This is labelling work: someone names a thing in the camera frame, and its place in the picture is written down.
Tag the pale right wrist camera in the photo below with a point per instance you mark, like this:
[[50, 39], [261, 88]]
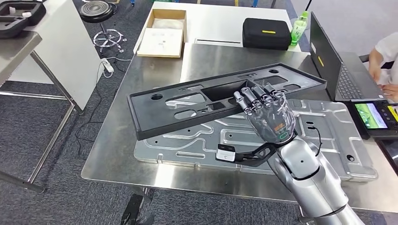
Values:
[[225, 154]]

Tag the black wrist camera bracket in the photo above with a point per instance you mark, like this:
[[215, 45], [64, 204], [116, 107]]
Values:
[[248, 161]]

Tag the open cardboard box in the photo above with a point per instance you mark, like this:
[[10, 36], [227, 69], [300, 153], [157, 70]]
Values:
[[160, 43]]

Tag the black wheeled robot base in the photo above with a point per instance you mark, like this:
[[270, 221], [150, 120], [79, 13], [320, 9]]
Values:
[[132, 211]]

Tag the black laptop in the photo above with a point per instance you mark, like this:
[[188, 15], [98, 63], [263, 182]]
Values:
[[323, 56]]

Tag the clear plastic bag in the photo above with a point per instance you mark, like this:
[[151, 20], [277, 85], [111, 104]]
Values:
[[168, 24]]

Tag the white power strip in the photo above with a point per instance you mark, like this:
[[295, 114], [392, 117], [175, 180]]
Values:
[[108, 66]]

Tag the person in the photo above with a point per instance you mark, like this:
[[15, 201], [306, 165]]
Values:
[[388, 46]]

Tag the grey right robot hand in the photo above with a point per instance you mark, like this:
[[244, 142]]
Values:
[[273, 124]]

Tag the black round stool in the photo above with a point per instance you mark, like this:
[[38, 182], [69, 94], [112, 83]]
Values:
[[94, 11]]

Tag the green drink bottle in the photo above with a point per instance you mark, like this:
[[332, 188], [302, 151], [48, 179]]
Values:
[[298, 31]]

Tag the steel side table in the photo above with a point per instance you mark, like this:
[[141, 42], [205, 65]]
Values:
[[15, 52]]

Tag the small white block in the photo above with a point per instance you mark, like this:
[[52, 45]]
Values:
[[12, 10], [26, 14]]

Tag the black screen controller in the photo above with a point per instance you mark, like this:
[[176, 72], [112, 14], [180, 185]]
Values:
[[371, 116]]

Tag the black zip case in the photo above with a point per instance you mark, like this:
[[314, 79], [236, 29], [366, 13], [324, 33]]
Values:
[[264, 40]]

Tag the black plastic panel part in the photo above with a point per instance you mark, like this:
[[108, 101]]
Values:
[[149, 121]]

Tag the silver stamped metal panel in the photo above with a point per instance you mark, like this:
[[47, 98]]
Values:
[[335, 136]]

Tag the black foam case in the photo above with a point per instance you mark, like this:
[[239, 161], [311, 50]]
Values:
[[34, 14]]

